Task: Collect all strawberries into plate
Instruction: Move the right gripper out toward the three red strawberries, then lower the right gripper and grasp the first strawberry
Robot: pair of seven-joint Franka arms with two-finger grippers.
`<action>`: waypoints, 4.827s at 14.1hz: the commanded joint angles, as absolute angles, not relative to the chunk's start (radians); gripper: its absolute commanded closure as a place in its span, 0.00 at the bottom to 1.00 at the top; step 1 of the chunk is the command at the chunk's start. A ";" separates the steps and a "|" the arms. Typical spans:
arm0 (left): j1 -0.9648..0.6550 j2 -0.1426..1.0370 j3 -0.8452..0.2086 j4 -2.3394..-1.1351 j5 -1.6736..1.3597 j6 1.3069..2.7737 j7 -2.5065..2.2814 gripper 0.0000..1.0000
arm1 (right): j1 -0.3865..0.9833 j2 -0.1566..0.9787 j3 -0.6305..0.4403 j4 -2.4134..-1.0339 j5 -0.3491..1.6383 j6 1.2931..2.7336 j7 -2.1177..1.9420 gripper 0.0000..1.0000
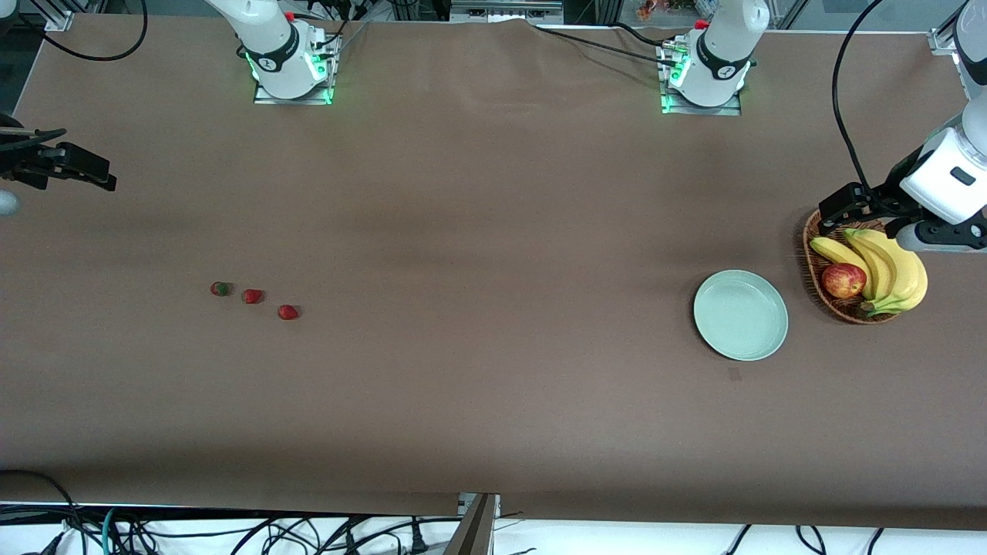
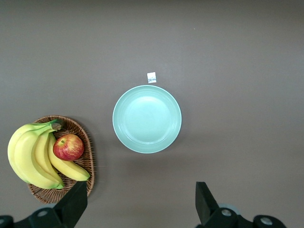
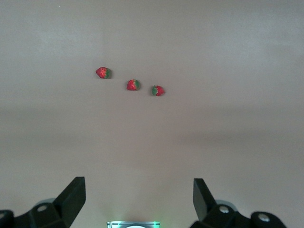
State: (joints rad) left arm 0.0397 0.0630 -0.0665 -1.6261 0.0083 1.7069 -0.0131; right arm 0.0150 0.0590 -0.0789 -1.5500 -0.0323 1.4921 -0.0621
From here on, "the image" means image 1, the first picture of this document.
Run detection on pale green round plate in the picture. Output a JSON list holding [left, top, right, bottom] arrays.
[[693, 269, 790, 362]]

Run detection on yellow banana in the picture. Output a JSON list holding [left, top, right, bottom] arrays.
[[810, 236, 874, 300], [843, 229, 899, 301], [860, 231, 928, 317]]

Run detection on red apple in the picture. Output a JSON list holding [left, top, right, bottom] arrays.
[[821, 263, 867, 300]]

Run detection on brown wicker basket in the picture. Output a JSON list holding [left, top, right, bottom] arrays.
[[802, 210, 904, 325]]

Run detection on orange red toy items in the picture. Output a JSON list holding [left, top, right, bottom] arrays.
[[636, 0, 699, 20]]

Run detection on brown table cover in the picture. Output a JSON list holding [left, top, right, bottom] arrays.
[[0, 14, 987, 531]]

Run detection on grey metal box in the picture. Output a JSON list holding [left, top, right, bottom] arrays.
[[451, 0, 564, 22]]

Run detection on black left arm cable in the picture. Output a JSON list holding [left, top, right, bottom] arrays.
[[830, 0, 888, 193]]

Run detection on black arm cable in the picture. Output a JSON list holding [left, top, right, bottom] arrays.
[[0, 0, 149, 140], [830, 0, 888, 193]]

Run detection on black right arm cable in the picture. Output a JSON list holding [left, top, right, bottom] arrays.
[[0, 0, 149, 140]]

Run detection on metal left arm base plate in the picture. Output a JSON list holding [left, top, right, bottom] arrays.
[[660, 92, 743, 116]]

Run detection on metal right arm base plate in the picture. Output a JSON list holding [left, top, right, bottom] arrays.
[[253, 77, 335, 106]]

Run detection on short black cable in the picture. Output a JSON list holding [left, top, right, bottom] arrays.
[[611, 22, 669, 47]]

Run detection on black base cable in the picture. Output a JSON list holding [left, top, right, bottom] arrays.
[[297, 0, 349, 49]]

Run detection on long black cable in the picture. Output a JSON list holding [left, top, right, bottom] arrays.
[[532, 25, 679, 69]]

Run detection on grey base cable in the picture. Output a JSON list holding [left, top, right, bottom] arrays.
[[332, 22, 371, 59]]

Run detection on thick black cable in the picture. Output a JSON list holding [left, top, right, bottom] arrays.
[[0, 469, 83, 540]]

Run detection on brown wooden post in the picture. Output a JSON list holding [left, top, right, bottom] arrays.
[[447, 493, 498, 555]]

